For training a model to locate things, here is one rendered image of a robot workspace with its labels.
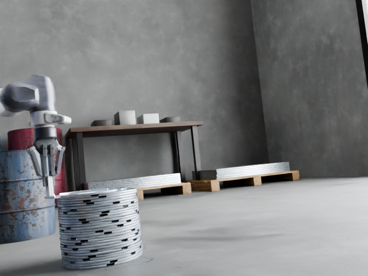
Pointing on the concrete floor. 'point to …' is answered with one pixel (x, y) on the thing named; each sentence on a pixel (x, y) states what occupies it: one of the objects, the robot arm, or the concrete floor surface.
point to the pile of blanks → (99, 230)
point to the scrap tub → (23, 199)
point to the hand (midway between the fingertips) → (49, 186)
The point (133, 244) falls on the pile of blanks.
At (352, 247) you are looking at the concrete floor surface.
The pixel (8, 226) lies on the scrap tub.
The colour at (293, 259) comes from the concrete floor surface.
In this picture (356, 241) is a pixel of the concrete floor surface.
